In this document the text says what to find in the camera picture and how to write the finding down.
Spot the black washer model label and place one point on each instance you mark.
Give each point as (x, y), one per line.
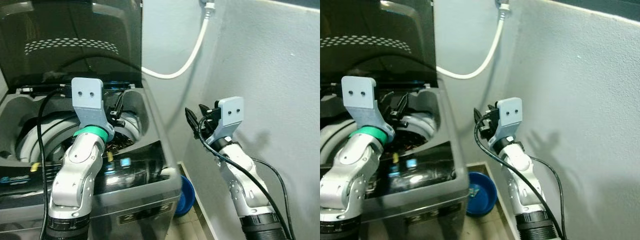
(145, 214)
(432, 215)

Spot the dark tinted washer lid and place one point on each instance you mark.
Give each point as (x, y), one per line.
(380, 25)
(75, 25)

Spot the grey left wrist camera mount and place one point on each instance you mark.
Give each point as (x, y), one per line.
(357, 95)
(87, 95)

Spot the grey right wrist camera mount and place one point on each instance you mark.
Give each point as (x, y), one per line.
(231, 111)
(511, 112)

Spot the blue plastic basin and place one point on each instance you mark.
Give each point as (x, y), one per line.
(186, 195)
(480, 195)

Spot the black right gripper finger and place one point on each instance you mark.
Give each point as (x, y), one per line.
(479, 120)
(192, 123)
(493, 108)
(204, 111)

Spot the dark patterned laundry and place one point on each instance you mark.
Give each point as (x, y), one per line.
(117, 144)
(407, 142)

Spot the glossy black washer control panel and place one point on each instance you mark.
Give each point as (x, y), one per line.
(145, 170)
(430, 175)

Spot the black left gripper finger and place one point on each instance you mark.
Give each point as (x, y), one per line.
(119, 102)
(403, 103)

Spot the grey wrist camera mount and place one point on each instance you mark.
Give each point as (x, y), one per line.
(357, 95)
(231, 111)
(87, 95)
(511, 112)

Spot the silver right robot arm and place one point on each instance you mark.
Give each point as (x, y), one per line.
(242, 175)
(520, 170)

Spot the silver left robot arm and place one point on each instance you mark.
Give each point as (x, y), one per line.
(350, 170)
(80, 165)

